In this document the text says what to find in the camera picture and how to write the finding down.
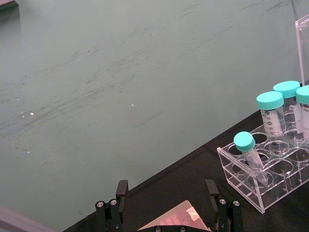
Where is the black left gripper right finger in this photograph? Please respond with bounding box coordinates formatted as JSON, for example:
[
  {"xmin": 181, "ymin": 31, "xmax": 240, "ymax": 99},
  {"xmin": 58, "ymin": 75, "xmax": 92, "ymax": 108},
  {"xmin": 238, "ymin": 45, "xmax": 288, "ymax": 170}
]
[{"xmin": 205, "ymin": 179, "xmax": 243, "ymax": 232}]

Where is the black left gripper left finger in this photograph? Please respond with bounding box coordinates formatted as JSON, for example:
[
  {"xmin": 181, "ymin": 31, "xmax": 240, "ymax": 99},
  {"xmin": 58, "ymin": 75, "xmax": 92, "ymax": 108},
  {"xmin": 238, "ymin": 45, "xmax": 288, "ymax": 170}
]
[{"xmin": 95, "ymin": 180, "xmax": 130, "ymax": 232}]

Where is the clear acrylic tube rack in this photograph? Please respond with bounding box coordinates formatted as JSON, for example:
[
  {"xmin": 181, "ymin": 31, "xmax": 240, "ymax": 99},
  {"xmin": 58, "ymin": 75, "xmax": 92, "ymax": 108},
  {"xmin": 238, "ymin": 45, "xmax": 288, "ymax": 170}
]
[{"xmin": 216, "ymin": 124, "xmax": 309, "ymax": 215}]

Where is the black table cloth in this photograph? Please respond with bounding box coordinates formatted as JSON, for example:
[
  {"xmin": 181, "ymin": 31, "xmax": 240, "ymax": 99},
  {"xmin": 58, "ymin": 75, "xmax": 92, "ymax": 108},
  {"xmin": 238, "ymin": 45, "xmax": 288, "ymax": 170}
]
[{"xmin": 63, "ymin": 110, "xmax": 309, "ymax": 232}]

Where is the small teal-capped plastic tube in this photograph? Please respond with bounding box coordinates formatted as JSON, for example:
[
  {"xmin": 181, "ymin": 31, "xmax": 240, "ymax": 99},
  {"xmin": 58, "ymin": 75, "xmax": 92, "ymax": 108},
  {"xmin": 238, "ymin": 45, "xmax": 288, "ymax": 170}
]
[{"xmin": 233, "ymin": 131, "xmax": 270, "ymax": 186}]

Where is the large teal-capped plastic tube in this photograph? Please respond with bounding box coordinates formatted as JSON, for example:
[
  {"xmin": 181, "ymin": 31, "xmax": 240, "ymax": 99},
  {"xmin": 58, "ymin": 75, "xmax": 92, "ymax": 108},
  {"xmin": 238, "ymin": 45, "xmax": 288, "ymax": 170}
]
[
  {"xmin": 256, "ymin": 91, "xmax": 290, "ymax": 155},
  {"xmin": 295, "ymin": 85, "xmax": 309, "ymax": 144},
  {"xmin": 273, "ymin": 80, "xmax": 301, "ymax": 145}
]

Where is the clear acrylic panel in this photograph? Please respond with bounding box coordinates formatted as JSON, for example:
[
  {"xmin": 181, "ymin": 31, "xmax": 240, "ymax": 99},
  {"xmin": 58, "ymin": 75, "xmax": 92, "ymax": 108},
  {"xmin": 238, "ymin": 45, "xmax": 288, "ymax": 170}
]
[{"xmin": 295, "ymin": 14, "xmax": 309, "ymax": 86}]

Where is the pale grey wrist bracket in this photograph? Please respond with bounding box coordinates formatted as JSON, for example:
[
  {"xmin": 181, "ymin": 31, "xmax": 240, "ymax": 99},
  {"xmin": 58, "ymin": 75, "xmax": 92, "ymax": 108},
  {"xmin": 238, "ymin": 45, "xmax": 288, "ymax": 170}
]
[{"xmin": 0, "ymin": 206, "xmax": 59, "ymax": 232}]

